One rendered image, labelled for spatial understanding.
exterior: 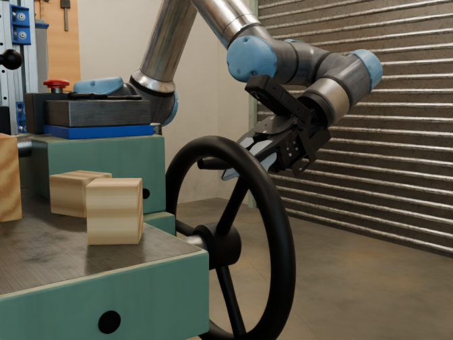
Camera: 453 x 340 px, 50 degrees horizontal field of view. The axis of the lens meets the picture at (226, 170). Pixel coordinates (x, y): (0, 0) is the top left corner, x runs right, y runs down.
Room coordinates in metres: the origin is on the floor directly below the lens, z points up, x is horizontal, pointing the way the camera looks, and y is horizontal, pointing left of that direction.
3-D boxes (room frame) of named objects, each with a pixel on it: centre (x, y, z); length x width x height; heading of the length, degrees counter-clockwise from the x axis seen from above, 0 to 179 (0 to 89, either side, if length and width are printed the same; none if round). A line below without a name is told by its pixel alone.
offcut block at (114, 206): (0.35, 0.08, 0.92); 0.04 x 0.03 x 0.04; 93
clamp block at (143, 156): (0.58, 0.17, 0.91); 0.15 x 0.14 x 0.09; 36
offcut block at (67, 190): (0.44, 0.13, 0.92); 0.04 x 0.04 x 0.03; 61
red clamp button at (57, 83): (0.59, 0.20, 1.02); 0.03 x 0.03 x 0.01
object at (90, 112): (0.59, 0.17, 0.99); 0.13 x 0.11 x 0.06; 36
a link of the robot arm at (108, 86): (1.17, 0.30, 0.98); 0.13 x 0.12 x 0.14; 137
